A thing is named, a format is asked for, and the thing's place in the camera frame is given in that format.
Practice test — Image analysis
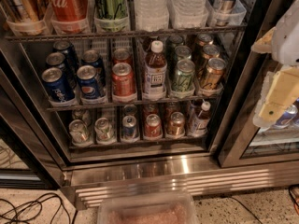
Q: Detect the green can front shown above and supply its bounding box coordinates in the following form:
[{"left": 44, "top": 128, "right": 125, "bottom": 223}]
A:
[{"left": 172, "top": 59, "right": 195, "bottom": 92}]

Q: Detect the blue pepsi can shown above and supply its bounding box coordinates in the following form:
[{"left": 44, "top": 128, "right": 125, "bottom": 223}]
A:
[
  {"left": 42, "top": 67, "right": 75, "bottom": 103},
  {"left": 45, "top": 51, "right": 78, "bottom": 89},
  {"left": 77, "top": 65, "right": 105, "bottom": 99},
  {"left": 53, "top": 40, "right": 79, "bottom": 72}
]

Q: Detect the gold bottle top left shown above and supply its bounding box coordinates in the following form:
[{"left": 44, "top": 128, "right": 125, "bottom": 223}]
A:
[{"left": 1, "top": 0, "right": 48, "bottom": 35}]

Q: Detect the blue pepsi can front left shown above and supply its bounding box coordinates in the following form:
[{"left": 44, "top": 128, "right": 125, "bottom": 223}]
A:
[{"left": 42, "top": 67, "right": 75, "bottom": 103}]

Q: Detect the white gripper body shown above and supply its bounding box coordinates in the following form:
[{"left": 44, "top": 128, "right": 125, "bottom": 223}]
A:
[{"left": 272, "top": 0, "right": 299, "bottom": 65}]

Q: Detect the silver green can bottom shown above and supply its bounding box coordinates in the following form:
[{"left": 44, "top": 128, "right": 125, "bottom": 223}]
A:
[{"left": 94, "top": 118, "right": 114, "bottom": 141}]

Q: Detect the silver can bottom left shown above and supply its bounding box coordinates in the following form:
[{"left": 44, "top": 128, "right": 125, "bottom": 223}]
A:
[{"left": 69, "top": 119, "right": 90, "bottom": 144}]

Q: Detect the gold can front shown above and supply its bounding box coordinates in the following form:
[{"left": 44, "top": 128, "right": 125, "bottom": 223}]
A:
[{"left": 199, "top": 58, "right": 226, "bottom": 90}]

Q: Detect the orange red can rear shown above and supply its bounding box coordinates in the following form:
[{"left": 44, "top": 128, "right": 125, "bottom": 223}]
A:
[{"left": 113, "top": 49, "right": 133, "bottom": 65}]

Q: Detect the blue pepsi can rear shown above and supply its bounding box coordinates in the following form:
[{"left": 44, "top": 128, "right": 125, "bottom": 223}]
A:
[{"left": 53, "top": 40, "right": 79, "bottom": 72}]

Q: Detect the blue can right fridge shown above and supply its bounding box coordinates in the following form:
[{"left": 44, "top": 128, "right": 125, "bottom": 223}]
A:
[{"left": 274, "top": 105, "right": 298, "bottom": 129}]

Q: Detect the green can middle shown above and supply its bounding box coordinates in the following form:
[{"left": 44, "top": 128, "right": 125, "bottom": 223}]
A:
[{"left": 174, "top": 45, "right": 192, "bottom": 64}]

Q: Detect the tea bottle shelf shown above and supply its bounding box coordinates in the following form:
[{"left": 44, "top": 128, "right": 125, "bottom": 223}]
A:
[
  {"left": 188, "top": 101, "right": 211, "bottom": 137},
  {"left": 144, "top": 40, "right": 167, "bottom": 95}
]

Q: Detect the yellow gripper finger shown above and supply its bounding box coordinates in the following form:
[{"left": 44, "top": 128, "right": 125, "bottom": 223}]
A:
[
  {"left": 252, "top": 66, "right": 299, "bottom": 127},
  {"left": 251, "top": 27, "right": 275, "bottom": 54}
]

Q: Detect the gold can middle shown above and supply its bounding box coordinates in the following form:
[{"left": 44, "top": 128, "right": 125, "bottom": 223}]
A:
[{"left": 197, "top": 44, "right": 221, "bottom": 77}]

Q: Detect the green bottle top shelf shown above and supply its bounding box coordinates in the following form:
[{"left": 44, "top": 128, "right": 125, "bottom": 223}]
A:
[{"left": 95, "top": 0, "right": 128, "bottom": 32}]

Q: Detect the blue pepsi can middle left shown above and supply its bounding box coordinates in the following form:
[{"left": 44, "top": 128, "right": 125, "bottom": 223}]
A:
[{"left": 45, "top": 51, "right": 78, "bottom": 89}]

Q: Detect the orange red soda can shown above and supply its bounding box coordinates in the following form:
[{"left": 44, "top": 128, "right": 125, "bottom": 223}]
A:
[{"left": 112, "top": 63, "right": 135, "bottom": 97}]

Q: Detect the orange soda can front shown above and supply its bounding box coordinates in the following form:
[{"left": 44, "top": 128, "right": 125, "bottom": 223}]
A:
[{"left": 166, "top": 111, "right": 185, "bottom": 136}]

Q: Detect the orange soda can behind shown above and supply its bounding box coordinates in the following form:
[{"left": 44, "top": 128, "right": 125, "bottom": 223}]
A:
[{"left": 164, "top": 102, "right": 180, "bottom": 119}]

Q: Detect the clear water bottle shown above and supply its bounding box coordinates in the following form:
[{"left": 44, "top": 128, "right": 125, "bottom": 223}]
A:
[
  {"left": 168, "top": 0, "right": 207, "bottom": 29},
  {"left": 134, "top": 0, "right": 169, "bottom": 32}
]

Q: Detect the blue silver can bottom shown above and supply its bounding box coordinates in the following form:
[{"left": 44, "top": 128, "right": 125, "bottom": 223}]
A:
[{"left": 122, "top": 116, "right": 137, "bottom": 140}]

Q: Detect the gold can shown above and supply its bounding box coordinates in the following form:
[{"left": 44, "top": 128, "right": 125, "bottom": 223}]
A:
[
  {"left": 199, "top": 58, "right": 226, "bottom": 90},
  {"left": 197, "top": 44, "right": 221, "bottom": 77}
]

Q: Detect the black cable on floor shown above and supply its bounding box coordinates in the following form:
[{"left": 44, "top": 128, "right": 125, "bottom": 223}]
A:
[{"left": 0, "top": 192, "right": 78, "bottom": 224}]

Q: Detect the tea bottle bottom shelf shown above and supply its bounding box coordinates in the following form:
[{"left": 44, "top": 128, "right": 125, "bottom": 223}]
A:
[{"left": 188, "top": 101, "right": 211, "bottom": 137}]

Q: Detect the fridge glass door right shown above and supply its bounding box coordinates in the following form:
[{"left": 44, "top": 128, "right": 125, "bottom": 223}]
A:
[{"left": 219, "top": 0, "right": 299, "bottom": 167}]

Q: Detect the red coca cola bottle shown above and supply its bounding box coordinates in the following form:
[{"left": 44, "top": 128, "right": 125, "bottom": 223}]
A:
[{"left": 50, "top": 0, "right": 87, "bottom": 34}]

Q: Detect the tea bottle middle shelf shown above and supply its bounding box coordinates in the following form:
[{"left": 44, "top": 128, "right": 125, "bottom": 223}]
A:
[{"left": 144, "top": 40, "right": 167, "bottom": 95}]

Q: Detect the clear plastic bin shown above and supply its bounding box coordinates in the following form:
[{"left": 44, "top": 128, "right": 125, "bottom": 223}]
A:
[{"left": 97, "top": 191, "right": 199, "bottom": 224}]

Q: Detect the blue pepsi can second row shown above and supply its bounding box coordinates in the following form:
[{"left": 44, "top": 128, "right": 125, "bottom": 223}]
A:
[{"left": 81, "top": 49, "right": 106, "bottom": 86}]

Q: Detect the red soda can bottom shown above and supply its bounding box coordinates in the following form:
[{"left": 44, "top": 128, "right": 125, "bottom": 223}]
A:
[{"left": 144, "top": 114, "right": 162, "bottom": 138}]

